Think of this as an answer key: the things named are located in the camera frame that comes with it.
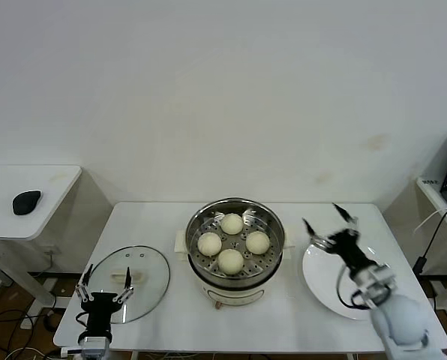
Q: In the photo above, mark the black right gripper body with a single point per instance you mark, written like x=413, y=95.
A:
x=349, y=247

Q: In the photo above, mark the white steamed baozi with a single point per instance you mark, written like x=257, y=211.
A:
x=231, y=224
x=258, y=242
x=230, y=261
x=209, y=243

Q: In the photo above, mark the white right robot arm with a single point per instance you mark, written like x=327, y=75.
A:
x=399, y=322

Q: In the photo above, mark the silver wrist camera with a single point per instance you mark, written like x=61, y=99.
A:
x=373, y=281
x=94, y=347

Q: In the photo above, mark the white round plate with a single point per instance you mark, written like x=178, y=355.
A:
x=321, y=277

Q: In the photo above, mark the perforated steel steamer basket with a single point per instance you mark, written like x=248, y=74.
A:
x=276, y=228

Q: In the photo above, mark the white side table with laptop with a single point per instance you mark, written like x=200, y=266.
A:
x=433, y=195

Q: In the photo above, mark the brown round floor object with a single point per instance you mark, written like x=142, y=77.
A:
x=52, y=321

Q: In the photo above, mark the white side table with mouse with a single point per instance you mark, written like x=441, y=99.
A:
x=6, y=225

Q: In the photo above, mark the black computer mouse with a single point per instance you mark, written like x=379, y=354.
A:
x=26, y=202

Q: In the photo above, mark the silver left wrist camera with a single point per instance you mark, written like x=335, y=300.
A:
x=94, y=347

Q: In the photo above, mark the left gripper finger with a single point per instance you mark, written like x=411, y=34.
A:
x=125, y=295
x=84, y=292

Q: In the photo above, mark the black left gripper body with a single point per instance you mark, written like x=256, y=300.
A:
x=100, y=311

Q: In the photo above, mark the cream electric cooker base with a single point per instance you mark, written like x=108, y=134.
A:
x=234, y=293

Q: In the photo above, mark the small printed table sticker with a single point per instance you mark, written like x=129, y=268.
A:
x=429, y=182

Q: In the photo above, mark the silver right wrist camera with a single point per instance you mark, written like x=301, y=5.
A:
x=373, y=281

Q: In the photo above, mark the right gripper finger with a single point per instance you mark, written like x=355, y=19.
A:
x=320, y=243
x=353, y=224

